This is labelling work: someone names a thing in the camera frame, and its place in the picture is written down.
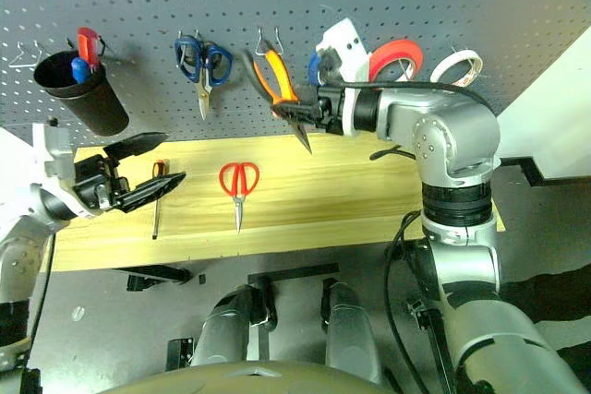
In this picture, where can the red utility knife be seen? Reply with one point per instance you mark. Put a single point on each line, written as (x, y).
(88, 47)

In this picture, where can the black table bracket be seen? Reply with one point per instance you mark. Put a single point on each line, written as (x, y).
(157, 276)

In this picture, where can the olive robot torso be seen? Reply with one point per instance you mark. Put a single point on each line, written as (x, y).
(240, 378)

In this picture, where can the black metal floor bracket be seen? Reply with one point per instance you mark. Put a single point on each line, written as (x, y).
(179, 353)

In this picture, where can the blue marker pen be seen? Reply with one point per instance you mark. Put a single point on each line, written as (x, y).
(80, 71)

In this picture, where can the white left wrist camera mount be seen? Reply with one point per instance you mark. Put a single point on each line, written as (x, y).
(53, 154)

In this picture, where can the silver robot leg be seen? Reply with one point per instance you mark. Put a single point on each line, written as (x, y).
(351, 329)
(226, 325)

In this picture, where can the red tape roll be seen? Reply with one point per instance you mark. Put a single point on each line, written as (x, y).
(397, 51)

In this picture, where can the silver right robot leg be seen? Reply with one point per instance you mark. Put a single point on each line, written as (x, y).
(351, 329)

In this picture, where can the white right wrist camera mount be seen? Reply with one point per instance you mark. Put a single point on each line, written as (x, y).
(346, 50)

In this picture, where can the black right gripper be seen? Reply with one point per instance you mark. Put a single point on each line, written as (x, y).
(332, 110)

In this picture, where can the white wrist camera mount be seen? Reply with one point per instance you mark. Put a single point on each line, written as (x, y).
(53, 154)
(346, 50)

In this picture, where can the white tape roll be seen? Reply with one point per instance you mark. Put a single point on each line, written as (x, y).
(466, 58)

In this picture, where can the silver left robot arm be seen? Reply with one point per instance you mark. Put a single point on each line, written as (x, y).
(18, 255)

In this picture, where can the silver left robot leg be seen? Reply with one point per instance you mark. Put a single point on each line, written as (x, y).
(226, 325)

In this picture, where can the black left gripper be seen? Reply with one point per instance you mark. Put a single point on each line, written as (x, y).
(99, 182)

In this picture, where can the black plastic cup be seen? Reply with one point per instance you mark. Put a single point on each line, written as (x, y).
(92, 101)

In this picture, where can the blue tape roll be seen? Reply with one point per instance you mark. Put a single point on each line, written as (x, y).
(313, 70)

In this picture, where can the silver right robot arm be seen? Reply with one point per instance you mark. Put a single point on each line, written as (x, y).
(457, 145)

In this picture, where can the gray perforated pegboard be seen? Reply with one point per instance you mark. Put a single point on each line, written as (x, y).
(295, 2)

